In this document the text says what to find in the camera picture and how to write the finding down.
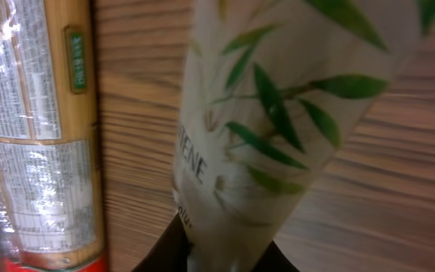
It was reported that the white tube with gold cap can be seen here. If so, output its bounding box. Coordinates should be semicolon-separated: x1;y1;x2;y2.
172;0;435;271

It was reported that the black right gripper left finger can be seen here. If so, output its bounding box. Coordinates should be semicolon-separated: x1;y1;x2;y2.
131;215;190;272

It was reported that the orange spaghetti package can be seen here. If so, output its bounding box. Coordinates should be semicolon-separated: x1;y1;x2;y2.
0;0;108;272

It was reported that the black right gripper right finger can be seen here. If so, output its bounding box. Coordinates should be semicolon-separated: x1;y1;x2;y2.
253;241;300;272

